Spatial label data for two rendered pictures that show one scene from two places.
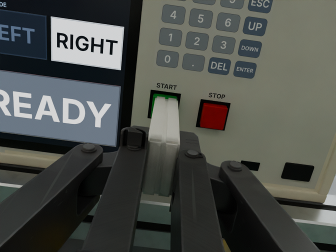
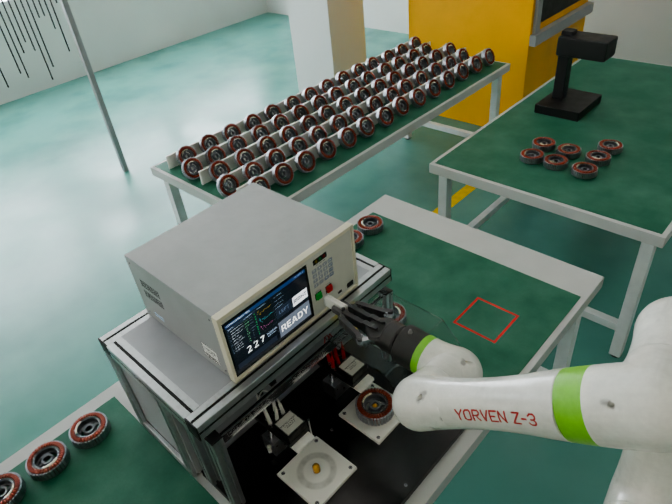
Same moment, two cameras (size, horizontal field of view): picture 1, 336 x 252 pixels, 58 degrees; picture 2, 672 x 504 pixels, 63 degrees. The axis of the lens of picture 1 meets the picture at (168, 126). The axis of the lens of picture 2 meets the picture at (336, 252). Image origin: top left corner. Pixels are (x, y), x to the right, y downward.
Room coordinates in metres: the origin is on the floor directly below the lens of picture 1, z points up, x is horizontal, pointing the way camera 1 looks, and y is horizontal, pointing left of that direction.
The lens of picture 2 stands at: (-0.62, 0.65, 2.11)
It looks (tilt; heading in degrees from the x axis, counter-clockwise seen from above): 37 degrees down; 319
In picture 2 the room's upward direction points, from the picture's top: 7 degrees counter-clockwise
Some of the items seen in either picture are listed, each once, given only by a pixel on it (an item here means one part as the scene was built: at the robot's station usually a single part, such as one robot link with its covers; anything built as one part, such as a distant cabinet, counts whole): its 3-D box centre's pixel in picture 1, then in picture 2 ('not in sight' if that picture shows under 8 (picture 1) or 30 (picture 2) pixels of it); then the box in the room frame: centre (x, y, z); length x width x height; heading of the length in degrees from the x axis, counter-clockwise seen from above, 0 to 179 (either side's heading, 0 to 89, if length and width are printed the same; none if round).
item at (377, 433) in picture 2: not in sight; (375, 411); (0.09, -0.04, 0.78); 0.15 x 0.15 x 0.01; 2
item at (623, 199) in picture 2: not in sight; (601, 180); (0.38, -2.28, 0.38); 1.85 x 1.10 x 0.75; 92
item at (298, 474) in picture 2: not in sight; (316, 471); (0.08, 0.20, 0.78); 0.15 x 0.15 x 0.01; 2
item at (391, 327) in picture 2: not in sight; (385, 333); (0.00, 0.00, 1.18); 0.09 x 0.08 x 0.07; 2
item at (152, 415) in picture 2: not in sight; (154, 411); (0.47, 0.42, 0.91); 0.28 x 0.03 x 0.32; 2
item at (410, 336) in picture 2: not in sight; (411, 348); (-0.07, -0.01, 1.18); 0.09 x 0.06 x 0.12; 92
